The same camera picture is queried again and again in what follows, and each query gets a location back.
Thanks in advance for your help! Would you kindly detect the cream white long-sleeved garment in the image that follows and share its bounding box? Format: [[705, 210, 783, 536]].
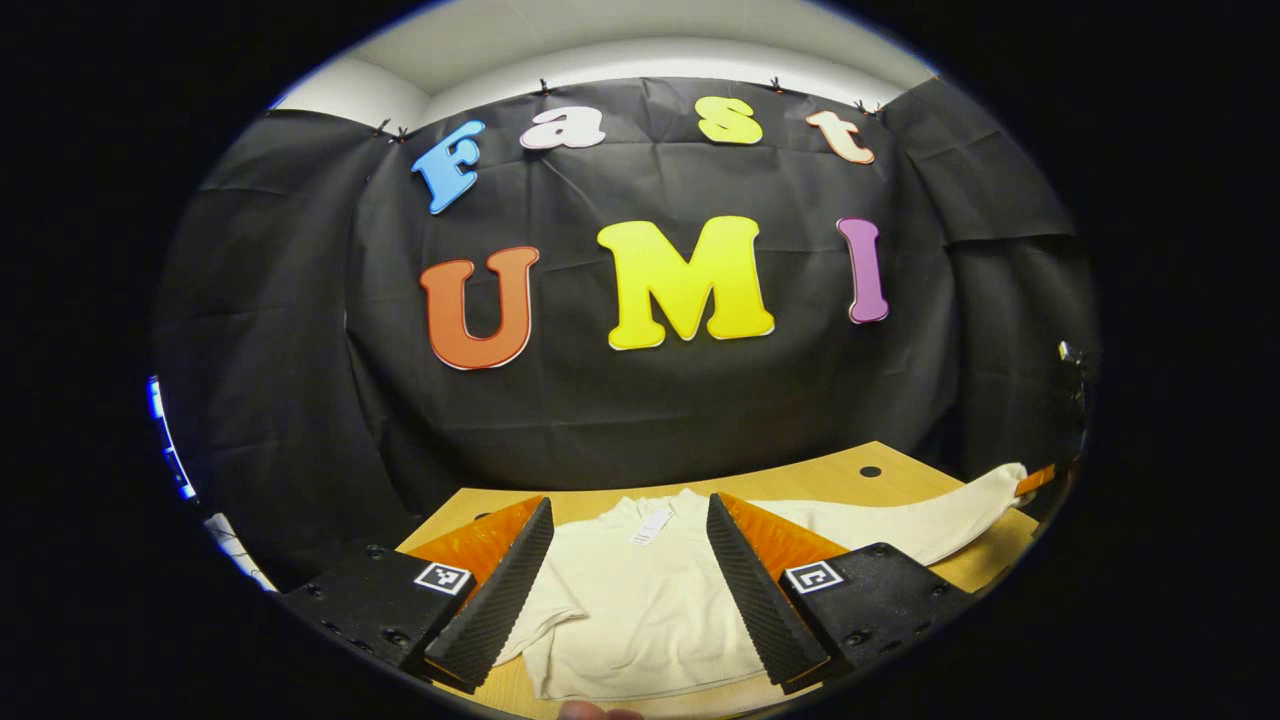
[[495, 462, 1031, 701]]

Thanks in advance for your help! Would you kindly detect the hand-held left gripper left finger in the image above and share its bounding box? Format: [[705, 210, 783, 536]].
[[283, 495, 556, 694]]

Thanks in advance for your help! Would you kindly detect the white desk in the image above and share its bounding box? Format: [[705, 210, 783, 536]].
[[205, 512, 278, 593]]

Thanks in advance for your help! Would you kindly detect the computer monitor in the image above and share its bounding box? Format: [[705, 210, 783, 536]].
[[147, 375, 198, 501]]

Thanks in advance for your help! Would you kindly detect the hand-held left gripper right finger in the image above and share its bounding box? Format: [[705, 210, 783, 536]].
[[706, 491, 976, 696]]

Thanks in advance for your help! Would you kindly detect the black backdrop cloth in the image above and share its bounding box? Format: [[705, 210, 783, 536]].
[[150, 75, 1101, 591]]

